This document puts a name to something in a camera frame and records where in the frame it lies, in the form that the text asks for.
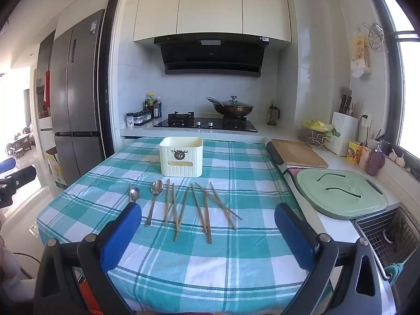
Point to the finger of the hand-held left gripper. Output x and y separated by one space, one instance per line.
24 174
6 166

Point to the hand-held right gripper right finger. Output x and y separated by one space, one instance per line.
292 236

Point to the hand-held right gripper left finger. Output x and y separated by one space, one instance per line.
121 236

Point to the small metal spoon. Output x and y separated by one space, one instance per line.
134 193

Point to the large metal spoon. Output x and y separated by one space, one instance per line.
157 187

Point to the row of wooden chopsticks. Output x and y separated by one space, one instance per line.
207 218

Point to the cream ribbed utensil holder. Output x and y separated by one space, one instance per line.
193 160

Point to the low wooden table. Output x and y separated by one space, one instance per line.
23 140

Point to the yellow cardboard box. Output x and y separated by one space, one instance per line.
55 170

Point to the light green sink cover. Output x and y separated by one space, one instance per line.
344 203

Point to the pink mat with black rim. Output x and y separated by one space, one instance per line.
293 172

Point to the person's white clothing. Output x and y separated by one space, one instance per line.
11 272

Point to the wooden cutting board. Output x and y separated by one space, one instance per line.
298 154

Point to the teal checked tablecloth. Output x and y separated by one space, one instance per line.
213 269

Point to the black padded bar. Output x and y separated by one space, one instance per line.
274 152

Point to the grey steel refrigerator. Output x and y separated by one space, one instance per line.
78 105

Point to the red hanging cloth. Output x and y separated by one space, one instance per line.
47 87

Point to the steel sink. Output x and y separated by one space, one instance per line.
393 226

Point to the yellow printed cup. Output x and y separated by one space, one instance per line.
354 151

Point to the pink cup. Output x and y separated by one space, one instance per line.
365 157

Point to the teal hanging cloth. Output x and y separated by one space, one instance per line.
393 271

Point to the purple soap dispenser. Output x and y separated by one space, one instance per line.
374 164

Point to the yellow green plastic bag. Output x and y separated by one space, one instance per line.
318 127

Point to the white knife block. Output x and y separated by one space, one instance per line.
343 131

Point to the white spice jar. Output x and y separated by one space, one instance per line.
130 119

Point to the spice jar rack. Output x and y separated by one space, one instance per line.
142 117

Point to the glass jar with dark lid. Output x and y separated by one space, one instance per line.
272 115

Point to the dark sauce bottle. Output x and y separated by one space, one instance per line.
157 108

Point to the dark wok with lid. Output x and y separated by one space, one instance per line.
233 109

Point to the hanging printed plastic bag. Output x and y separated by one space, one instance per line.
361 59

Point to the black range hood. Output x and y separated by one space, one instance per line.
210 59

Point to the metal steamer rack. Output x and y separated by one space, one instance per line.
376 35

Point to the black door frame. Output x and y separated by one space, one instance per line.
110 72

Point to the white wall socket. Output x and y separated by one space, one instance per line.
366 119

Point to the dark window frame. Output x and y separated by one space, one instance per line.
407 36

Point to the white wall cabinet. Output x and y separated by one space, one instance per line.
210 3

